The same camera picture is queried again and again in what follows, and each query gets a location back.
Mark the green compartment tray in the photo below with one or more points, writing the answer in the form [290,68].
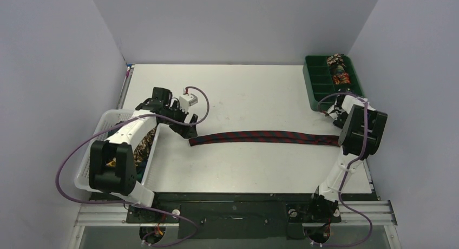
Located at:
[319,79]

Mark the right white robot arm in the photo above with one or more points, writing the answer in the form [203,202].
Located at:
[362,130]

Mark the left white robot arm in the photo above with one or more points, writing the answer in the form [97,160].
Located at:
[160,98]

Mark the dark green tie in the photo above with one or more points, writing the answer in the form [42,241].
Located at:
[140,169]

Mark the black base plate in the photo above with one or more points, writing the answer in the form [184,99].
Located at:
[291,221]

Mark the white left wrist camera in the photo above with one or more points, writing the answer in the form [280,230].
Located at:
[187,100]

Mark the brown patterned tie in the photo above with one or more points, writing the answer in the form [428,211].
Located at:
[142,151]

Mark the red navy striped tie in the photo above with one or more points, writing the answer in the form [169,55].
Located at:
[266,136]

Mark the white plastic basket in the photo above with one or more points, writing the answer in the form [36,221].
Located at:
[108,165]

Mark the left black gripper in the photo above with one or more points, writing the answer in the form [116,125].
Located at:
[186,131]

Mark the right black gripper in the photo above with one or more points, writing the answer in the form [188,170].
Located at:
[336,117]

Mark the rolled red patterned tie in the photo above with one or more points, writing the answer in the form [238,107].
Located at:
[341,78]

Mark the aluminium rail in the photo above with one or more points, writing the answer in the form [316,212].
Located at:
[379,212]

